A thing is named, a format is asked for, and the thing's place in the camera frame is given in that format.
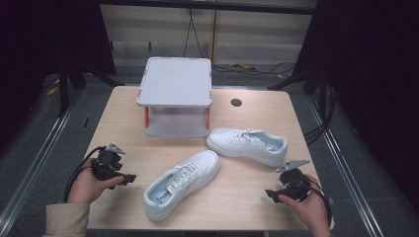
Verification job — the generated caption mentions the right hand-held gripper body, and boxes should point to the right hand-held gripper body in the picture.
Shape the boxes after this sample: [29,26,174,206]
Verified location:
[275,159,311,202]

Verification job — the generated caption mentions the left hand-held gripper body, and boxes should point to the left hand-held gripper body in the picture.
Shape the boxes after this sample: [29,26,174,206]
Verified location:
[90,142,126,182]

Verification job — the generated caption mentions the white sneaker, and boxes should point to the white sneaker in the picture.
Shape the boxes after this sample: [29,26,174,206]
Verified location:
[142,149,221,222]
[206,126,289,169]

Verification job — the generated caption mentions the white shoe rack orange posts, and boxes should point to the white shoe rack orange posts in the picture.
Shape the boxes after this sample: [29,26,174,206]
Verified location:
[135,56,213,138]

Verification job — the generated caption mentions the person's right hand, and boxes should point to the person's right hand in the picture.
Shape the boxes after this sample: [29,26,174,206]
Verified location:
[278,174,326,232]

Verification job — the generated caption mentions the person's left hand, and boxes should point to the person's left hand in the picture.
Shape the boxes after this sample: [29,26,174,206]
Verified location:
[66,157,126,205]

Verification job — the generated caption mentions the black stand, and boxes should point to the black stand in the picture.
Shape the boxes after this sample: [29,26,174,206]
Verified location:
[57,60,117,119]

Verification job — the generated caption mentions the yellow tape piece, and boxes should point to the yellow tape piece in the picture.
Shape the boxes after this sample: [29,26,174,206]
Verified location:
[44,78,61,97]
[228,61,259,71]

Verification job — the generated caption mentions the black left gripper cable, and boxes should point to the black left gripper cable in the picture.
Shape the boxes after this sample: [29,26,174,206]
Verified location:
[63,145,107,203]

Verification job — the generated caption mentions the metal floor rail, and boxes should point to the metal floor rail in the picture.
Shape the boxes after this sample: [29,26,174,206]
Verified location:
[305,95,385,237]
[0,88,83,229]

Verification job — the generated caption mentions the black cable bundle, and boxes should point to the black cable bundle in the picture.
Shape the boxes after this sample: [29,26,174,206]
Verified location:
[302,82,338,146]

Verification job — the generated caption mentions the black floor cables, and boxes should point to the black floor cables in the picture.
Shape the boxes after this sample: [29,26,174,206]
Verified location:
[211,61,297,77]

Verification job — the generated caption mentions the thin black hanging cable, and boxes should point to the thin black hanging cable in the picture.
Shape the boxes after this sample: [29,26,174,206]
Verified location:
[183,8,206,59]

